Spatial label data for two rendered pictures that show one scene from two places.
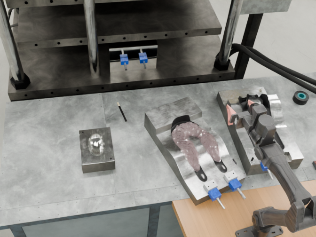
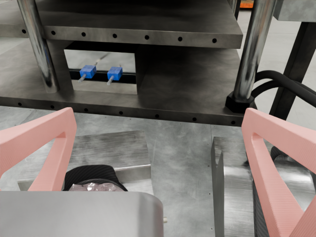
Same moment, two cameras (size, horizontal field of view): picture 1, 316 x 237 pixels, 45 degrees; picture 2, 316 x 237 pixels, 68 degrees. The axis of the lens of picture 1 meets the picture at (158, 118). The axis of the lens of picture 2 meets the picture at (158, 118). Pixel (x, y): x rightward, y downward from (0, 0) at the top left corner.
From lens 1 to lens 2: 1.48 m
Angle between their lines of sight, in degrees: 21
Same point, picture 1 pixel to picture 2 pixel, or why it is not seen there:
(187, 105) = (126, 146)
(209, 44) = (228, 81)
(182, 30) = (173, 32)
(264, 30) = (309, 109)
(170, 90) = (135, 124)
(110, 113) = not seen: hidden behind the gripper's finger
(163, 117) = not seen: hidden behind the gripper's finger
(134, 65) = (105, 83)
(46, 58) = (19, 67)
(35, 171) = not seen: outside the picture
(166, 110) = (75, 147)
